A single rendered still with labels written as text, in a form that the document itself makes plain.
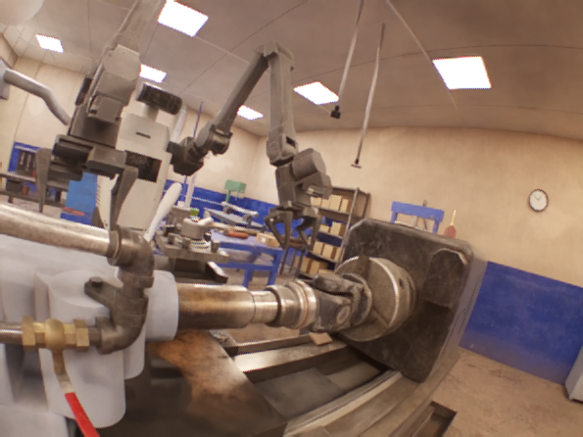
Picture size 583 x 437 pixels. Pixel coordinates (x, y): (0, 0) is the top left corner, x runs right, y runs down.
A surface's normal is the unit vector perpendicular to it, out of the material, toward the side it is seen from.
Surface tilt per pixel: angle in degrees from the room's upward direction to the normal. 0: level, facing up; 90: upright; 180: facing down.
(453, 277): 90
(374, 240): 90
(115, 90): 60
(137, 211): 90
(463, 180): 90
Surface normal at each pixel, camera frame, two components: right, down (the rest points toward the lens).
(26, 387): 0.25, -0.97
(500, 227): -0.74, -0.18
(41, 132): 0.62, 0.18
